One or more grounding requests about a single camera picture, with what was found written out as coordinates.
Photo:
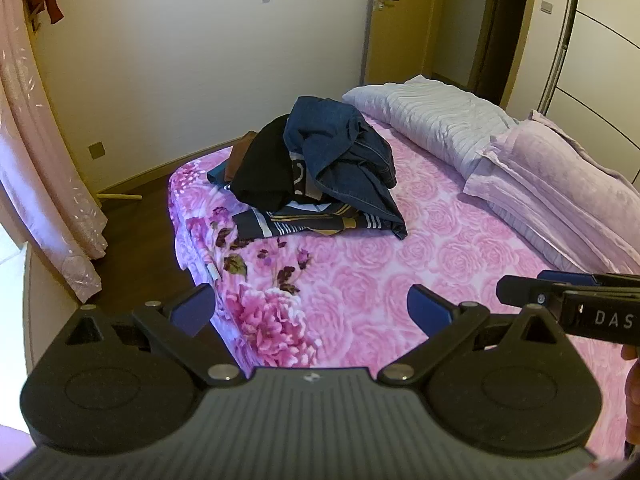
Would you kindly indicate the pink curtain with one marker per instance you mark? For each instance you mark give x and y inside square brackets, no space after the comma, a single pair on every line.
[30,135]

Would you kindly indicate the blue jeans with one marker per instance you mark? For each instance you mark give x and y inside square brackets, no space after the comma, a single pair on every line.
[345,180]

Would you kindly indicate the white wardrobe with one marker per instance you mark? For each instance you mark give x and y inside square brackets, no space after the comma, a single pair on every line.
[605,60]

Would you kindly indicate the beige wall socket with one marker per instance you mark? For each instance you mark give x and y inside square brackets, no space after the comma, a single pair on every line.
[96,150]

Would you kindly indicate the pink floral blanket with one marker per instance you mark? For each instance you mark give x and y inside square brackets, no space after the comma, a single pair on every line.
[400,265]

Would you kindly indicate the brown garment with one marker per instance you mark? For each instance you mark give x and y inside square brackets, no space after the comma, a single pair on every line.
[239,156]

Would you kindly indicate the wooden stick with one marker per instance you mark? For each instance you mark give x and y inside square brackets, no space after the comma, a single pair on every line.
[119,196]

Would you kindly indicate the navy garment with white print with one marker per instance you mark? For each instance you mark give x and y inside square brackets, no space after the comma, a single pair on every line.
[300,178]

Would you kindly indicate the grey-lilac ribbed pillow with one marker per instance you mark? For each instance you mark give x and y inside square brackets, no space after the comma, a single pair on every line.
[430,115]

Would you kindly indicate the person's right hand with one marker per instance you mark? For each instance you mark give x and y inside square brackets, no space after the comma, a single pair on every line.
[633,390]

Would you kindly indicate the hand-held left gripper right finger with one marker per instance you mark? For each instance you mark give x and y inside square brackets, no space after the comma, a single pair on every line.
[429,310]

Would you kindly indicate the wooden door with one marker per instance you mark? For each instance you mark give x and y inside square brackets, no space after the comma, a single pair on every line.
[400,30]

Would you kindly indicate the beige switch plate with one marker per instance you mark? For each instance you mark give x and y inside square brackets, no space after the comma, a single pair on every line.
[546,7]

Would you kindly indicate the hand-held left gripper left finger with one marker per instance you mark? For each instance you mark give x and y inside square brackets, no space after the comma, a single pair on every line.
[192,307]

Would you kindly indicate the navy striped garment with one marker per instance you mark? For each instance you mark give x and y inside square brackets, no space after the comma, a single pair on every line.
[282,223]

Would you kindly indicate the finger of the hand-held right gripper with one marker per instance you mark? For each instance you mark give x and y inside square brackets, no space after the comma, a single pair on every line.
[525,292]
[562,276]

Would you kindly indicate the black garment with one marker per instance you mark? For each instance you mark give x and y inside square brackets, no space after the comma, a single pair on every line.
[265,165]

